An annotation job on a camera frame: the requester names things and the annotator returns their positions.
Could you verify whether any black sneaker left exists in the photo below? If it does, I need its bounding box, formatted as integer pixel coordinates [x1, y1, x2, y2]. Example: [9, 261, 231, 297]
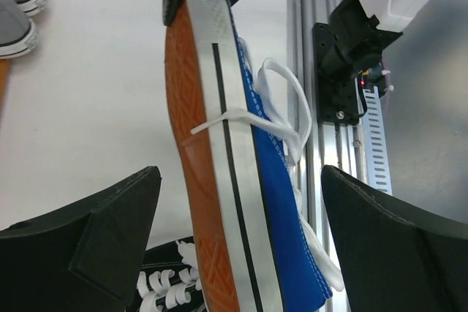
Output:
[127, 237, 206, 311]

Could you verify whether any orange wooden shoe shelf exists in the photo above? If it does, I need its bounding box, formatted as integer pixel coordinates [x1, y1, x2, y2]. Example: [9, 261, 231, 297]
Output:
[0, 59, 10, 118]

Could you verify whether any slotted cable duct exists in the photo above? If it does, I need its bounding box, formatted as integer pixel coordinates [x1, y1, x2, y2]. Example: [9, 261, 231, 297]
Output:
[362, 87, 392, 195]

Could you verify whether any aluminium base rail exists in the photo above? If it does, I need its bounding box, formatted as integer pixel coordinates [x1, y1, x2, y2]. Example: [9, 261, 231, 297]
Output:
[284, 0, 366, 312]

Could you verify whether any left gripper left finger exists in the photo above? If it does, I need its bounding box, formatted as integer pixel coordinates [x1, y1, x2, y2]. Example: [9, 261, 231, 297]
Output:
[1, 166, 161, 311]

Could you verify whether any blue sneaker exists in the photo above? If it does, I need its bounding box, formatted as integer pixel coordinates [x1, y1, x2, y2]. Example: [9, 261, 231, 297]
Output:
[165, 0, 344, 311]

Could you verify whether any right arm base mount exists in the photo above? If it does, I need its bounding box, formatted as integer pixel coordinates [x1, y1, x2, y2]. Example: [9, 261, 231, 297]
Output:
[312, 23, 361, 126]

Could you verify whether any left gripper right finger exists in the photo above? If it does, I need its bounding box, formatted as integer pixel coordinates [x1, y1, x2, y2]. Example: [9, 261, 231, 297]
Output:
[321, 165, 467, 311]

